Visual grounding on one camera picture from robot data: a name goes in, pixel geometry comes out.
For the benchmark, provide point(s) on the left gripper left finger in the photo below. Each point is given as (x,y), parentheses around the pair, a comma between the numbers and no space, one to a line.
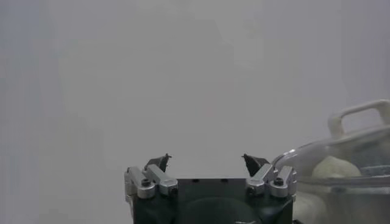
(158,179)

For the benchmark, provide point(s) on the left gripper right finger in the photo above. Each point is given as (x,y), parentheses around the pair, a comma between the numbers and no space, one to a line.
(262,179)

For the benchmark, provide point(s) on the white steamed baozi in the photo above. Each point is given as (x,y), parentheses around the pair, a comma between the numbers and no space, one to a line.
(335,169)

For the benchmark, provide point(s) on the round glass lid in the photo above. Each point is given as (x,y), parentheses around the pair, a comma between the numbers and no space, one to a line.
(361,108)

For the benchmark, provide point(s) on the stainless steel steamer basket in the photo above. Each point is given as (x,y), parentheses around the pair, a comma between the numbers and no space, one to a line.
(359,204)

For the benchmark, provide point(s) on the white electric cooker base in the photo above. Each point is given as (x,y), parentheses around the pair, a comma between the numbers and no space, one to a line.
(307,210)

